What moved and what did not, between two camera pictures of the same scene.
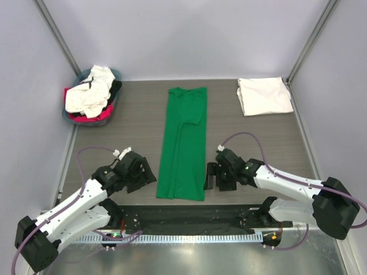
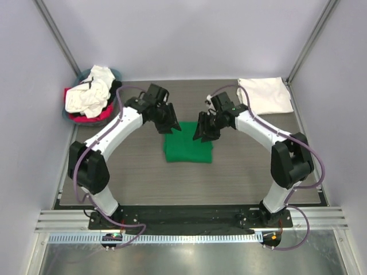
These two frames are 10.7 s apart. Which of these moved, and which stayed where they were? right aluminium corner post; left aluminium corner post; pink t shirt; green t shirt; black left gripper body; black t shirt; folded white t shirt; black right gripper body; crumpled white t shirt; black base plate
Moved: black left gripper body; black right gripper body; green t shirt
Stayed: right aluminium corner post; left aluminium corner post; pink t shirt; crumpled white t shirt; black t shirt; black base plate; folded white t shirt
